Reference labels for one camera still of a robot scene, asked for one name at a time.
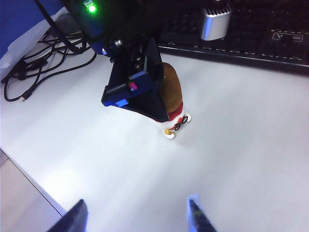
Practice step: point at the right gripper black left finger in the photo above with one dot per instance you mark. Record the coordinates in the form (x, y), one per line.
(72, 217)

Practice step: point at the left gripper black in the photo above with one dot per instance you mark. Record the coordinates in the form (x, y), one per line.
(135, 21)

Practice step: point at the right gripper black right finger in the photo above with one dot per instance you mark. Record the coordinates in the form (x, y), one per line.
(199, 215)

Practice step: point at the black mechanical keyboard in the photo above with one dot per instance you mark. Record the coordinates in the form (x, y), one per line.
(241, 36)

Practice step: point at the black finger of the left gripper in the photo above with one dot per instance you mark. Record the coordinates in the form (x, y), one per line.
(144, 106)

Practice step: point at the brown fuzzy kiwi fruit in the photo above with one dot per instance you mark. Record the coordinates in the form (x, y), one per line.
(172, 89)

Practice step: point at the black wrist camera green light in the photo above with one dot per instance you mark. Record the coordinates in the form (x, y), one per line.
(90, 17)

